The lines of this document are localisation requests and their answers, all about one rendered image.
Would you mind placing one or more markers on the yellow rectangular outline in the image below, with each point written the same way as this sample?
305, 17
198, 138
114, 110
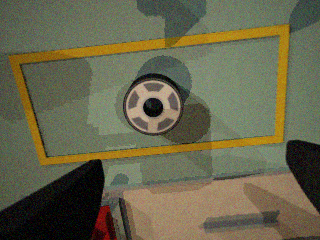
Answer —
283, 54

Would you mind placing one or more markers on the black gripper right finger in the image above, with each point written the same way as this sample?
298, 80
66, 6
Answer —
303, 158

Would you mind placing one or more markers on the black rubber tyre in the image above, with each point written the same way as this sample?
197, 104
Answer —
148, 121

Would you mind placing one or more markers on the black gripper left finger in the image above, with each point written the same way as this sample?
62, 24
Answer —
65, 209

